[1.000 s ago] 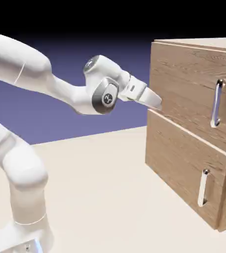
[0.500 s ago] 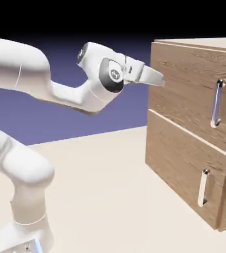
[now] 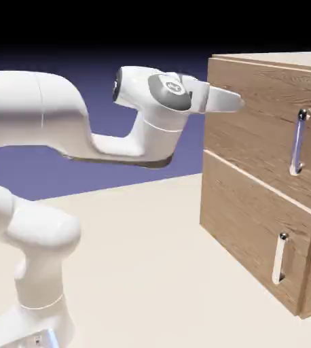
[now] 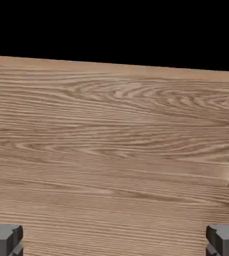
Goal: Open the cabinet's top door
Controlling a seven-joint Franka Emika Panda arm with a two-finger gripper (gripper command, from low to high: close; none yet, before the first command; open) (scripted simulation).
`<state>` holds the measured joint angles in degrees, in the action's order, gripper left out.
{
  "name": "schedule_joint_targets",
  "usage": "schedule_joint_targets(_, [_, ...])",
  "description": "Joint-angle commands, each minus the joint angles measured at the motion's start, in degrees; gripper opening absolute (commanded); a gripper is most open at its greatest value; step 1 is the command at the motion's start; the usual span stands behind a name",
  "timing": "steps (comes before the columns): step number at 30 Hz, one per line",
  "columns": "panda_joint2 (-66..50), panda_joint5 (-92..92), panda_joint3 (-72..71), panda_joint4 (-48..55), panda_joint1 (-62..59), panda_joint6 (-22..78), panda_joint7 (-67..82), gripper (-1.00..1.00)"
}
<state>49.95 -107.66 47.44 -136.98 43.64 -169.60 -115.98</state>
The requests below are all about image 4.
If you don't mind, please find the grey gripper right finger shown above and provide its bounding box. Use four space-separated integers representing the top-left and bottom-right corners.
205 223 229 256

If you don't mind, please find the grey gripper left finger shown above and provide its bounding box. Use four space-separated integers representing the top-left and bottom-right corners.
0 224 24 256

